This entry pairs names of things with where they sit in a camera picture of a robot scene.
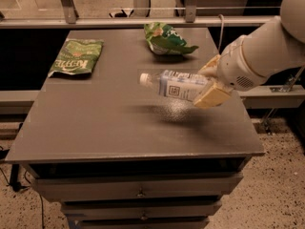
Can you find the green Kettle chip bag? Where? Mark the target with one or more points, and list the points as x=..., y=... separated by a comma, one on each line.
x=77, y=56

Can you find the grey drawer cabinet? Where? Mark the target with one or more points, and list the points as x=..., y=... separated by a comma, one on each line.
x=108, y=125

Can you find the top grey drawer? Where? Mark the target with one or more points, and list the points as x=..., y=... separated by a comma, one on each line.
x=116, y=188

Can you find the green rice chip bag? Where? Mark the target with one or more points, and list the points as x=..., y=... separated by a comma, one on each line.
x=163, y=39

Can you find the blue label plastic water bottle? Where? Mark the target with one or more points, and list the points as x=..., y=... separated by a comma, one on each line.
x=173, y=84

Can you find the bottom grey drawer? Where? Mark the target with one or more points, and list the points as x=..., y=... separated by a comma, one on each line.
x=173, y=223

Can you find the grey drawer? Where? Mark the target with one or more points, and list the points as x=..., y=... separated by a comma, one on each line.
x=143, y=209
x=173, y=223
x=116, y=188

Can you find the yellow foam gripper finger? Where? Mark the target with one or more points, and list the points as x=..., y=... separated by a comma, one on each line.
x=210, y=69
x=213, y=95

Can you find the grey metal railing frame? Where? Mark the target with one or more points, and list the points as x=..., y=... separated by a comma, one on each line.
x=89, y=14

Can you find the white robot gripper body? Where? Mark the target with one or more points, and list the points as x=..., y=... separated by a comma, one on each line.
x=233, y=67

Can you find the middle grey drawer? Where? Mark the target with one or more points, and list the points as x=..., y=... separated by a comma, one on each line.
x=143, y=209

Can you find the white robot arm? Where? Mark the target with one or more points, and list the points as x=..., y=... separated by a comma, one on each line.
x=252, y=59

